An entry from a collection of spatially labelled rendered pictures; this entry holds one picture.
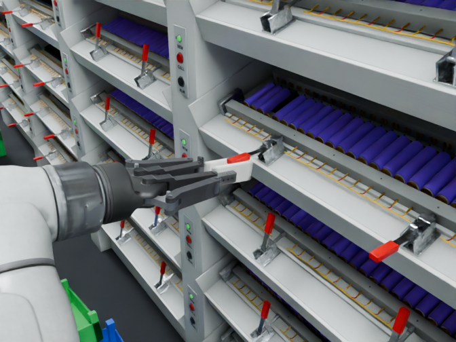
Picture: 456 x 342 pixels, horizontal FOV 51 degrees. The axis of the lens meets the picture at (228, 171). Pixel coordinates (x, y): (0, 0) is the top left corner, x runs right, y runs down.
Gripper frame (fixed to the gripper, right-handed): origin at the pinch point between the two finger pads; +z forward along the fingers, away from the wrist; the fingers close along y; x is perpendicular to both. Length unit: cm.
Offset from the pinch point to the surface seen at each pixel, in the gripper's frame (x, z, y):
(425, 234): 2.9, 7.2, 27.7
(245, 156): 2.2, 2.6, 0.6
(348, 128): 7.6, 15.5, 7.6
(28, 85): -30, 12, -158
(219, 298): -38.4, 12.8, -13.7
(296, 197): -2.0, 7.0, 7.9
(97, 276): -73, 10, -76
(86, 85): -11, 11, -88
